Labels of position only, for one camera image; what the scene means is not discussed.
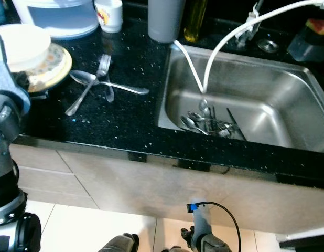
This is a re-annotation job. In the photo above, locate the floral print plate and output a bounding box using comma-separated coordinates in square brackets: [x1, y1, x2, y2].
[34, 45, 70, 87]

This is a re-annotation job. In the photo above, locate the beige counter cabinet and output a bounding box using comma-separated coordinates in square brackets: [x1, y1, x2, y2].
[10, 144, 324, 237]

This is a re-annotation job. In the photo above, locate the black knife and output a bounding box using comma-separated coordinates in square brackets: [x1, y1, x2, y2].
[226, 108, 247, 141]

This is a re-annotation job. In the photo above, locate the olive oil bottle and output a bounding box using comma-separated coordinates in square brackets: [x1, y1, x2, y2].
[183, 0, 209, 43]

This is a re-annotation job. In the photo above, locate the white bowl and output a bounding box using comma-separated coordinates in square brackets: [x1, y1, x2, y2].
[0, 24, 52, 73]

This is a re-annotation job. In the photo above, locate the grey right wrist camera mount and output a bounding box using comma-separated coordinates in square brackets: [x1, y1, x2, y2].
[187, 198, 211, 247]

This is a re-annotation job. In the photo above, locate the white flexible hose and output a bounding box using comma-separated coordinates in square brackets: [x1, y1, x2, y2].
[175, 0, 324, 95]

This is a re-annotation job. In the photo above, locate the cream plate red rim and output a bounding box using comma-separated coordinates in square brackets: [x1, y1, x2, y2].
[28, 43, 73, 94]

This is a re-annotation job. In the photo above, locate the round metal hole cap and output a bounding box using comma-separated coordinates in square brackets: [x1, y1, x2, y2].
[257, 38, 281, 54]

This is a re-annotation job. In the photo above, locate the chrome faucet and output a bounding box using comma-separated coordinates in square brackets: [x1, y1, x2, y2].
[235, 0, 268, 45]

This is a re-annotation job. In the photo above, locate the grey tumbler with red button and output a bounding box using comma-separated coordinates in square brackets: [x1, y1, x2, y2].
[147, 0, 187, 44]

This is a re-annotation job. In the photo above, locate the black low unit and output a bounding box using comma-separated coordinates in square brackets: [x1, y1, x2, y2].
[277, 234, 324, 252]

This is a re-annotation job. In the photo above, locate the red yellow sponge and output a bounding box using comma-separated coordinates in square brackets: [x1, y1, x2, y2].
[305, 18, 324, 36]

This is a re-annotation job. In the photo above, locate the large metal spoon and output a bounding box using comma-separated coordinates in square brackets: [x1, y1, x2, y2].
[69, 70, 150, 96]

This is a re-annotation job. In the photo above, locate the white cartoon print mug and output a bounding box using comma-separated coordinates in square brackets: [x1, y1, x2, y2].
[94, 0, 124, 34]

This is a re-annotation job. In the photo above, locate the small metal spoon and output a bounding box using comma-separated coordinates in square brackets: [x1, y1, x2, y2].
[102, 73, 116, 103]

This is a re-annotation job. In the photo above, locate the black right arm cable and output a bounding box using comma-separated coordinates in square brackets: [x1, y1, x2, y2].
[199, 201, 242, 252]

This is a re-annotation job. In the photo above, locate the white round kitchen appliance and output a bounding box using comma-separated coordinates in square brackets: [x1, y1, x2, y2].
[11, 0, 100, 40]

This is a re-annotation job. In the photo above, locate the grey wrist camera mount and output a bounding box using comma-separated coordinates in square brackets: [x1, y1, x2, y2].
[0, 34, 30, 113]
[187, 198, 211, 247]

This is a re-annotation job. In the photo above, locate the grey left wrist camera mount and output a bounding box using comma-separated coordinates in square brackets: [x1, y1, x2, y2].
[0, 34, 30, 113]

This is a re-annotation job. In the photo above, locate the stainless steel sink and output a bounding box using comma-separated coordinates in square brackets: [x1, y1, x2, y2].
[157, 42, 324, 154]

